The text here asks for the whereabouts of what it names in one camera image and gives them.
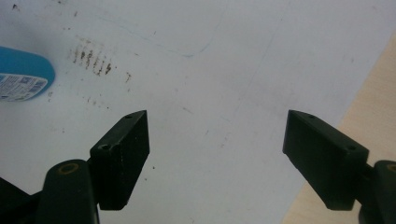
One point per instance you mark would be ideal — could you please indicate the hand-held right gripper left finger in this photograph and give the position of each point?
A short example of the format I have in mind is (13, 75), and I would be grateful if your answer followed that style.
(120, 161)

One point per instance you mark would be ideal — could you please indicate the blue bottle with white label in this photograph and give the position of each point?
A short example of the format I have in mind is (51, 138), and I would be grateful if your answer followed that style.
(21, 73)

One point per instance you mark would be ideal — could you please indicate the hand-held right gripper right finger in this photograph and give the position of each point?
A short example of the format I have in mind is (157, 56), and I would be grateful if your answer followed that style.
(323, 161)

